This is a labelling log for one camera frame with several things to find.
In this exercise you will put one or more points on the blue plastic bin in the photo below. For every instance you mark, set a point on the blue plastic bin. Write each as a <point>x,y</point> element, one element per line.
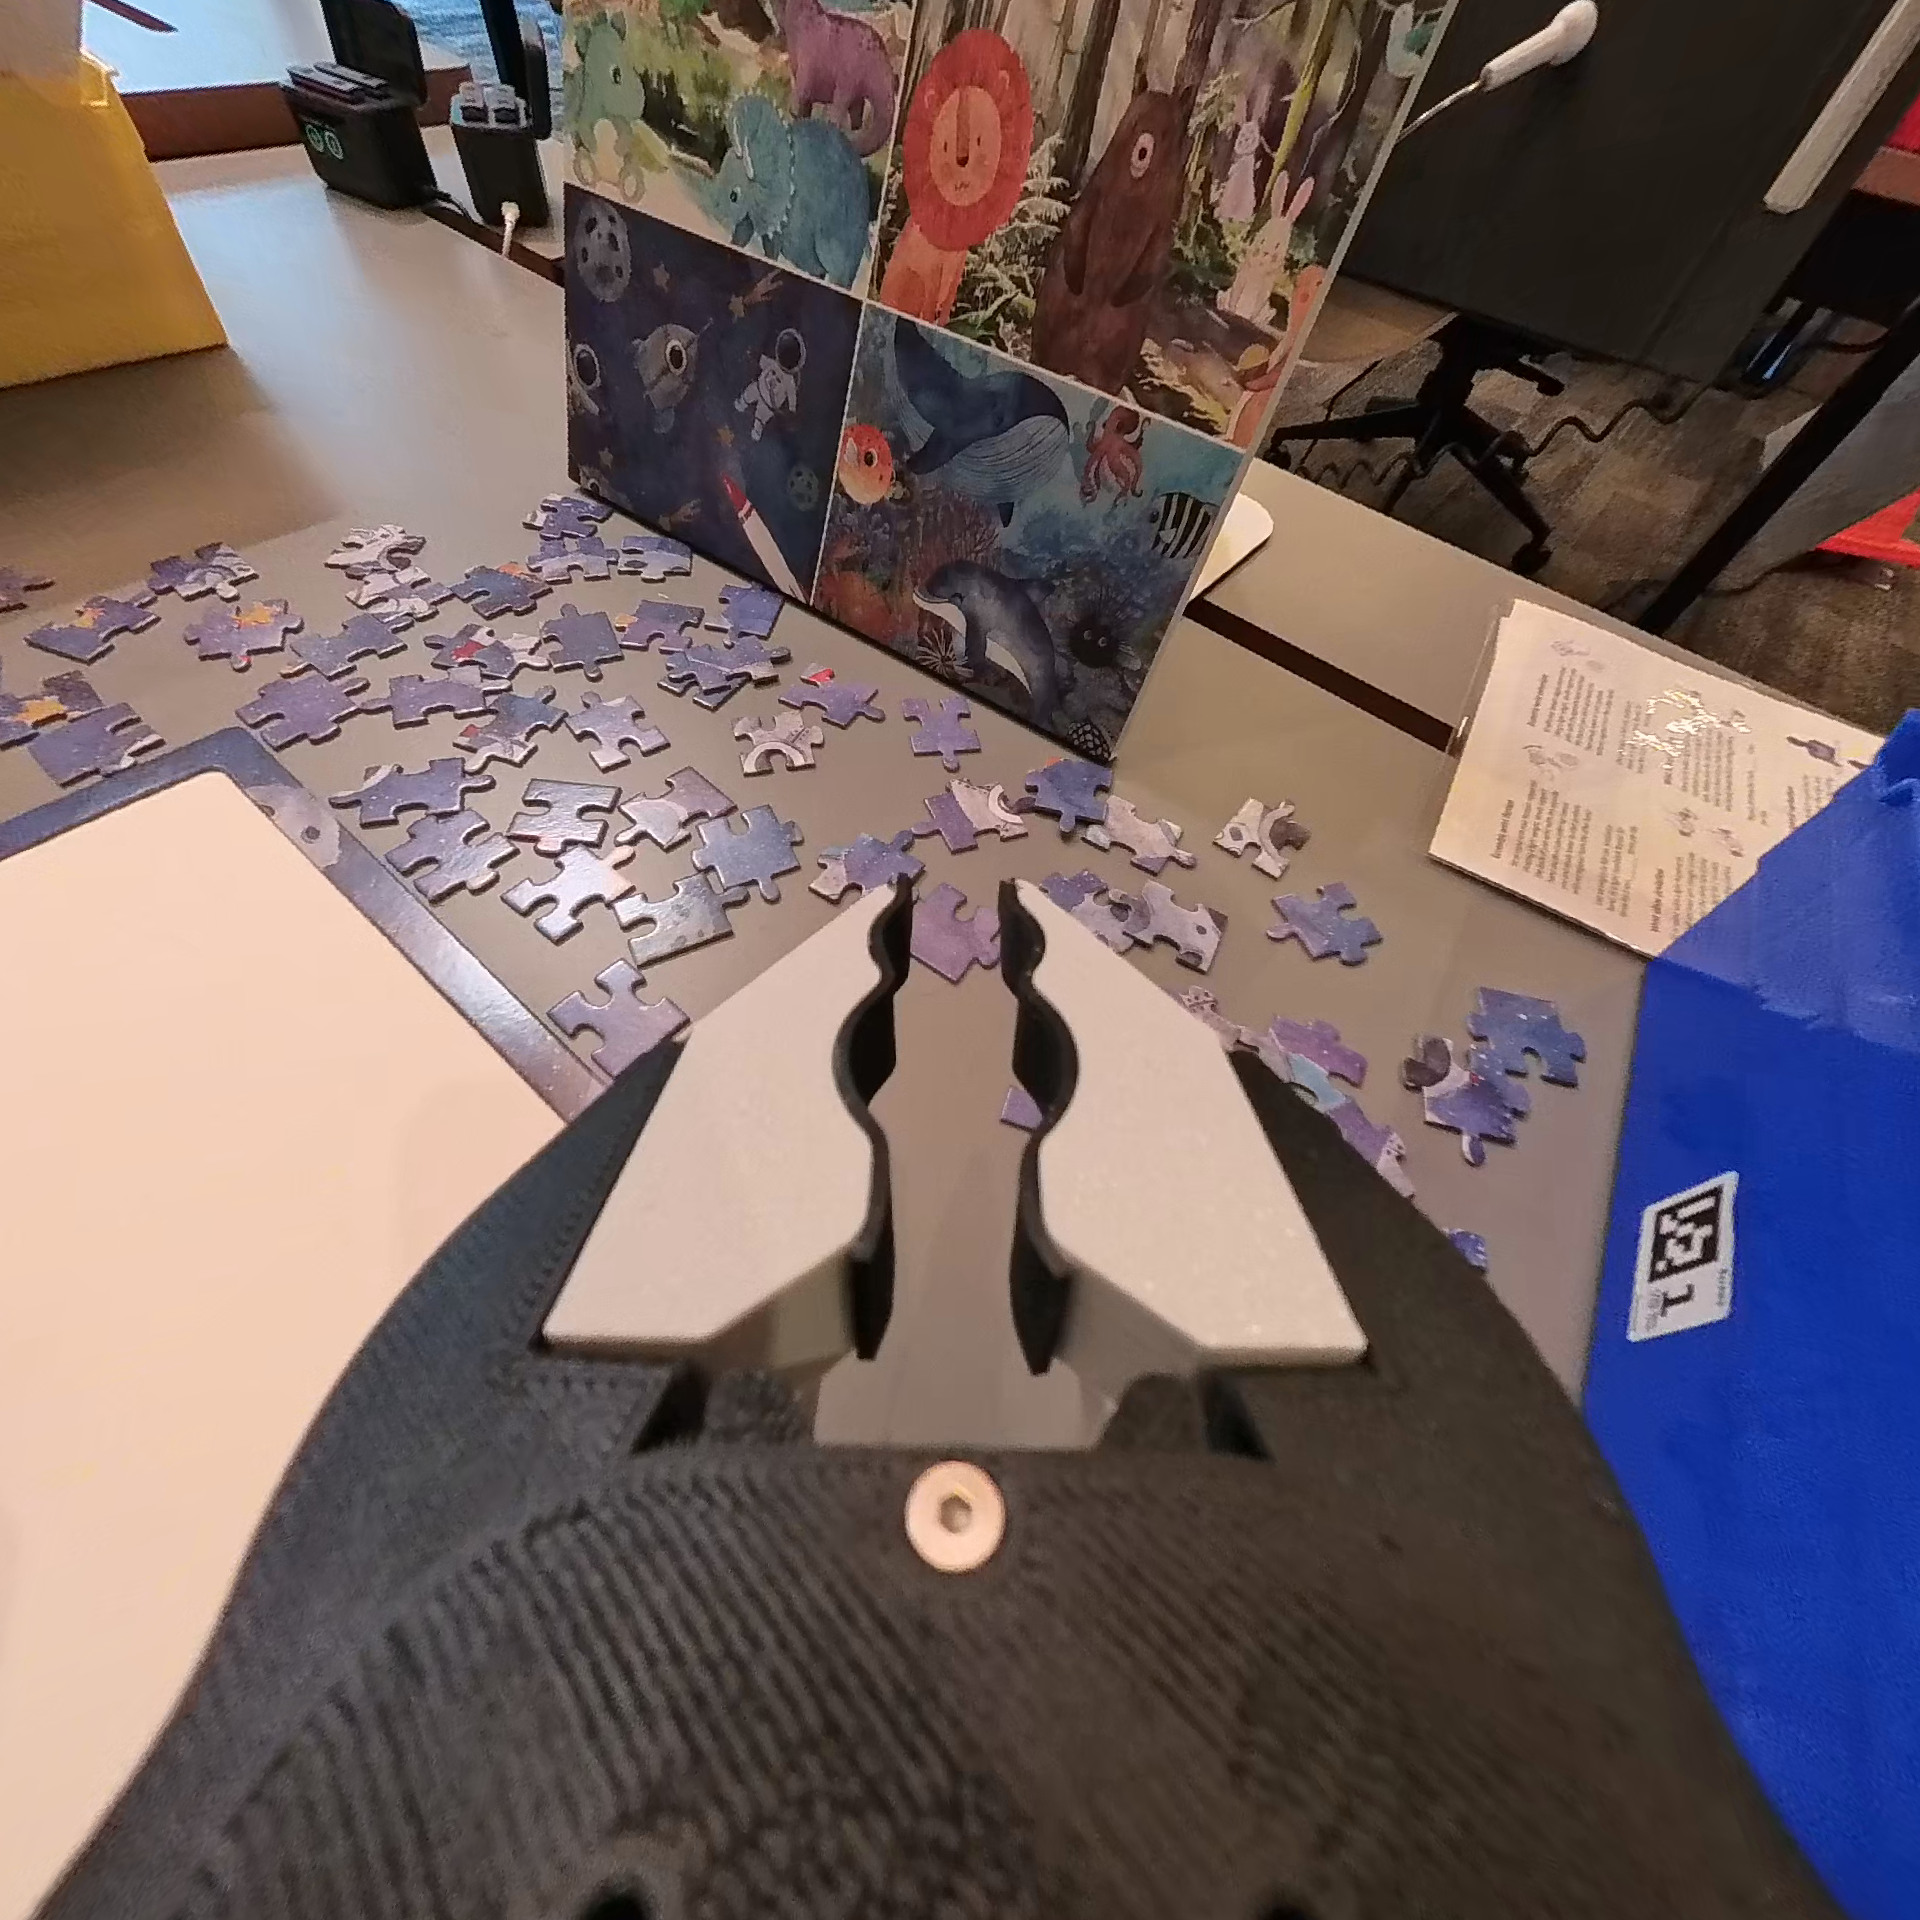
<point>1770,1499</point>

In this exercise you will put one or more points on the white puzzle frame blue border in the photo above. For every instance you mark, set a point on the white puzzle frame blue border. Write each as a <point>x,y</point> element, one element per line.
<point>226,1050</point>

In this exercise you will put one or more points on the black charging dock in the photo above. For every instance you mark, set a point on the black charging dock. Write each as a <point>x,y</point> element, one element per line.
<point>361,141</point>

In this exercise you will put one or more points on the small black charger box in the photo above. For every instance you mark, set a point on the small black charger box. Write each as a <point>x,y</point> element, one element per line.
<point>503,164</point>

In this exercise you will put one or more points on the white instruction sheet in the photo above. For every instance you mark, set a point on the white instruction sheet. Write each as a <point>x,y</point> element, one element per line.
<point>1621,779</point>

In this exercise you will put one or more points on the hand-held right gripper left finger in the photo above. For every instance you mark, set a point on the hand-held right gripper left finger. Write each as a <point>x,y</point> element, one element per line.
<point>721,1185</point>

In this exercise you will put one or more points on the small white plug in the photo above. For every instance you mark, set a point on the small white plug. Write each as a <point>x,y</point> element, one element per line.
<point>514,228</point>

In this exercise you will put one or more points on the white board stand base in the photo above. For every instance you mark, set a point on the white board stand base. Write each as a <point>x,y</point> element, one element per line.
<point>1233,555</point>

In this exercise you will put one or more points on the four-picture animal picture board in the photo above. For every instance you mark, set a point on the four-picture animal picture board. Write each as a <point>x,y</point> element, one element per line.
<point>974,451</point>

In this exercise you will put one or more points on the black office chair base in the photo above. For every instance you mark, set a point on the black office chair base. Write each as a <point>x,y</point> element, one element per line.
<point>1441,389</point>

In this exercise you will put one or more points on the side table with black legs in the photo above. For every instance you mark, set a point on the side table with black legs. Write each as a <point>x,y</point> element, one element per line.
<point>1770,495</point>

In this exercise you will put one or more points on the black white square tag sticker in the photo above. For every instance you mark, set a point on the black white square tag sticker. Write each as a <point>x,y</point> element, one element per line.
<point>1689,1253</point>

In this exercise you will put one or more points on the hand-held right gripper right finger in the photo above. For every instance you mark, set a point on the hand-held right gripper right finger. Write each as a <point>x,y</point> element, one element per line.
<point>1185,1200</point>

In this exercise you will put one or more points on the yellow bag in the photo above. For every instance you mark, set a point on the yellow bag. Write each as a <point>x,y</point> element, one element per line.
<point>90,253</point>

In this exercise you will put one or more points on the purple puzzle pieces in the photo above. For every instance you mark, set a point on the purple puzzle pieces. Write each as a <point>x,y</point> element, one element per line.
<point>580,885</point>

